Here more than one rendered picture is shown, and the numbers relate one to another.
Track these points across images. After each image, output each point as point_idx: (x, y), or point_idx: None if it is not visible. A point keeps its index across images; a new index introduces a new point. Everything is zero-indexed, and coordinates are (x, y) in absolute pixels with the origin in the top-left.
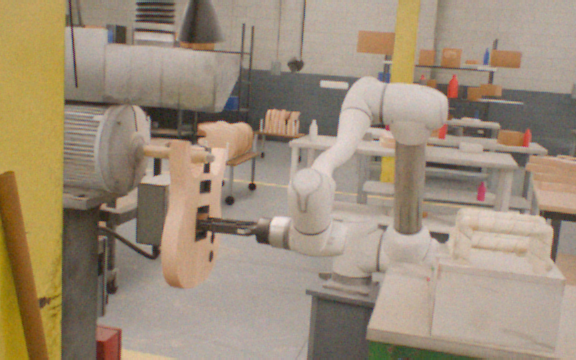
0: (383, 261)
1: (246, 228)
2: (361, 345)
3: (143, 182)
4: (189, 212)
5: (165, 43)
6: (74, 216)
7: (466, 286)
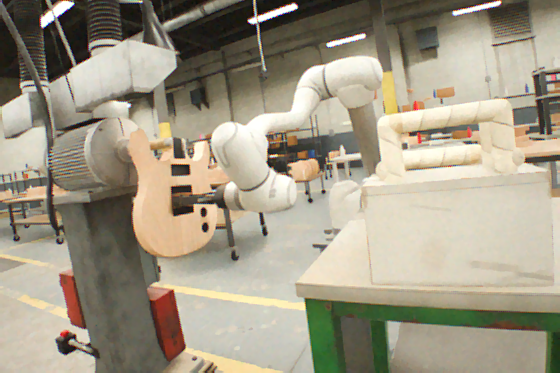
0: None
1: (206, 196)
2: None
3: None
4: (157, 190)
5: None
6: (98, 209)
7: (405, 210)
